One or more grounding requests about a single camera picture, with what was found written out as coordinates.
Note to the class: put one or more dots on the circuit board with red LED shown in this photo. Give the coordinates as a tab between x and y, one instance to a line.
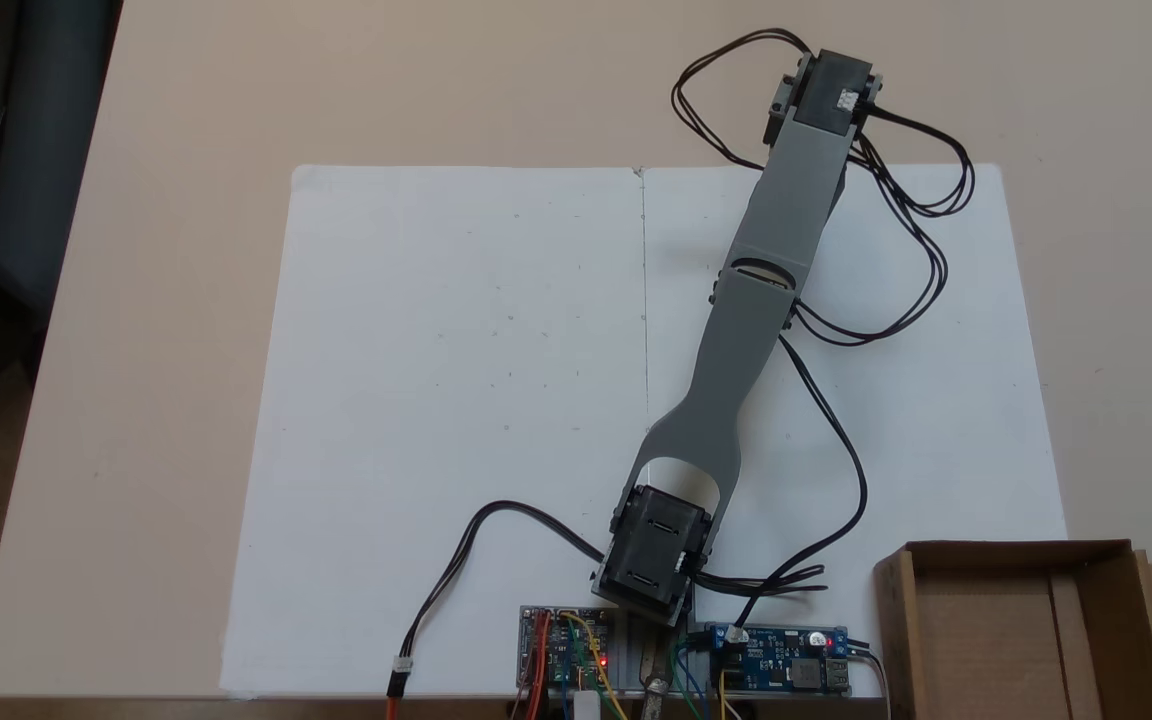
561	650

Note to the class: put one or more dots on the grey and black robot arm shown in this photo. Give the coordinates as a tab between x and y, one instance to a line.
751	340

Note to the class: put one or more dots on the dark grey office chair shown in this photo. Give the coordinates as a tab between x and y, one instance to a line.
36	150

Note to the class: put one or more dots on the metal table clamp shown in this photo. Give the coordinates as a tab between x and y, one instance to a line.
654	690

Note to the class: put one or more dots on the brown cardboard box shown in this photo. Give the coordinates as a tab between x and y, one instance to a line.
1016	640

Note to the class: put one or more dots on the blue circuit board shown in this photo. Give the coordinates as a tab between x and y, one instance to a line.
786	660

